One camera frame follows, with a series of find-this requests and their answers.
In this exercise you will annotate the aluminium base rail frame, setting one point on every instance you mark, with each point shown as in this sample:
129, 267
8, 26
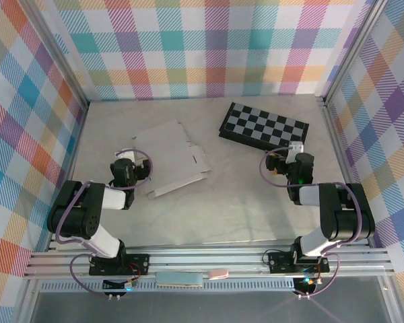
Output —
205, 262

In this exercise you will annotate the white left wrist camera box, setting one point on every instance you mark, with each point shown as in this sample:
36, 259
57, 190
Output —
126, 155

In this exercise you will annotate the white paper box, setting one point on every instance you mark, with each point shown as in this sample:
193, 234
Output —
175, 158

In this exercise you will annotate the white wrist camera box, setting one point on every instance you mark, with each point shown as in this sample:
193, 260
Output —
126, 155
296, 148

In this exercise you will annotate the aluminium side rail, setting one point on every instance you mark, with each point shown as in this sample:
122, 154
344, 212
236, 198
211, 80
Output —
70, 168
346, 168

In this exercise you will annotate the pink eraser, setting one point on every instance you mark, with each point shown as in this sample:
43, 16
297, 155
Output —
218, 273

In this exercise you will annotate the light blue foam block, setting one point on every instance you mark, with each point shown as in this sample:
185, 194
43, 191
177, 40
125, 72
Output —
180, 279

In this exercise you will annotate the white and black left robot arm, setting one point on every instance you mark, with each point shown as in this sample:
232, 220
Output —
109, 199

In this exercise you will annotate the small circuit board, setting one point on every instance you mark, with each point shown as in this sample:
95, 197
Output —
308, 282
128, 285

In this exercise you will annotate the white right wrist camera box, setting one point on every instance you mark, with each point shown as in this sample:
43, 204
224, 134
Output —
296, 148

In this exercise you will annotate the grey metal panel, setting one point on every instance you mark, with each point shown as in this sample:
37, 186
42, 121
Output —
205, 307

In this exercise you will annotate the black and grey chessboard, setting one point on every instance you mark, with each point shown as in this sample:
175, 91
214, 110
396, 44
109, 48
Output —
266, 126

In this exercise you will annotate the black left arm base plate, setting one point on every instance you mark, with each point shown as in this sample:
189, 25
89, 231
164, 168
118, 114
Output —
138, 264

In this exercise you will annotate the aluminium corner post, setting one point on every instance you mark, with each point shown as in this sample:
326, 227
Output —
61, 57
351, 50

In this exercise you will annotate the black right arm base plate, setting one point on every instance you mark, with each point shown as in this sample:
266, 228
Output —
279, 262

